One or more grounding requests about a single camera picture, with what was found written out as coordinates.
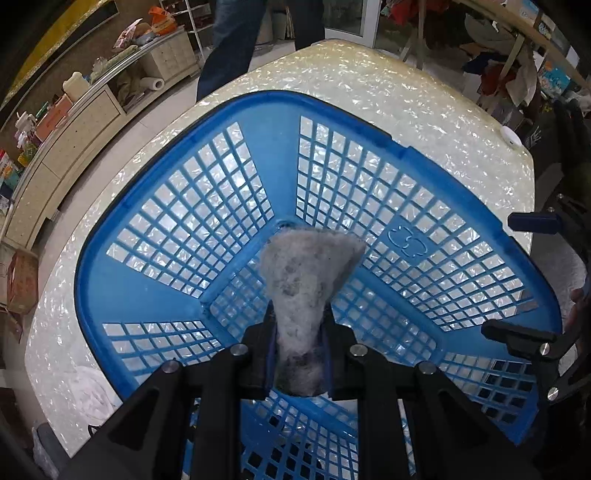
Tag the green yellow patterned box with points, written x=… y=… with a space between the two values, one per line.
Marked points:
x=28 y=152

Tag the orange plastic bag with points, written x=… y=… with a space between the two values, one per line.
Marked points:
x=161 y=18

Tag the cream bear-shaped container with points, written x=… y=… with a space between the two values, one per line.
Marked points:
x=76 y=85

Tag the pink flat box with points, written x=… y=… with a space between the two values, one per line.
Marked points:
x=54 y=116

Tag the small white round disc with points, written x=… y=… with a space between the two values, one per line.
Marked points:
x=511 y=136

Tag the blue printed carton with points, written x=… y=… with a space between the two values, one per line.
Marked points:
x=554 y=79

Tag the brown cardboard box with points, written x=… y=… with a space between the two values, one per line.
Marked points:
x=23 y=281

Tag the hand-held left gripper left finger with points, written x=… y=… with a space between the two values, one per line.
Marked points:
x=256 y=369

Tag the blue plastic lattice basket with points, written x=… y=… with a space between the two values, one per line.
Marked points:
x=285 y=161

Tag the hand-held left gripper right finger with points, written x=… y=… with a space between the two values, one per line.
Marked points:
x=340 y=369

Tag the pile of mixed clothes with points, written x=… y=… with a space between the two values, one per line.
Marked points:
x=503 y=69

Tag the green patterned cushion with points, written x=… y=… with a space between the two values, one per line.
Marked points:
x=115 y=60

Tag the white paper roll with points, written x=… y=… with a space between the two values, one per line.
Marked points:
x=151 y=84

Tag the grey fuzzy felt cloth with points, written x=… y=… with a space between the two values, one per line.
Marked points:
x=300 y=286

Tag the cream low cabinet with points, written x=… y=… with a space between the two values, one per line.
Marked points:
x=69 y=138

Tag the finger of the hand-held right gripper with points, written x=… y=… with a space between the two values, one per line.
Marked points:
x=535 y=224
x=521 y=336

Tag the white cup with straw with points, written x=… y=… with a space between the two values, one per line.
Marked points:
x=25 y=123

